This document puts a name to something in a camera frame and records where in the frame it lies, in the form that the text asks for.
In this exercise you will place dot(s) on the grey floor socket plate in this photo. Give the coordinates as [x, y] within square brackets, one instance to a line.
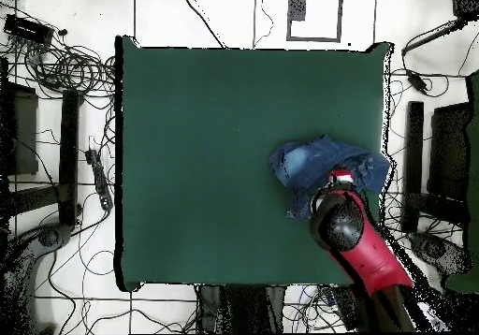
[298, 10]

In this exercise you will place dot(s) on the black hub box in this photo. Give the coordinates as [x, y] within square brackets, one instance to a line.
[28, 30]

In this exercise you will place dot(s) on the black power strip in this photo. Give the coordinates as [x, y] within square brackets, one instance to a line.
[99, 179]
[344, 307]

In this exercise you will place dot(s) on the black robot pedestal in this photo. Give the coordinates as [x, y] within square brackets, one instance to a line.
[239, 308]

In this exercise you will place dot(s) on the blue denim jeans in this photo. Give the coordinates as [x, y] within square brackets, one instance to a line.
[307, 163]

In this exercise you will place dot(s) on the grey stand leg round foot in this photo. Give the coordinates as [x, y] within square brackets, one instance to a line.
[434, 249]
[48, 235]

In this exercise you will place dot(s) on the black power adapter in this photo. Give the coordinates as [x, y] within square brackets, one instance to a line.
[417, 81]

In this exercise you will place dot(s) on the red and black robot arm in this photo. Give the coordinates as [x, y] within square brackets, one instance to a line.
[366, 252]

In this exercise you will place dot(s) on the dark green table cloth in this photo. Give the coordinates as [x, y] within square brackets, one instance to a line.
[179, 125]

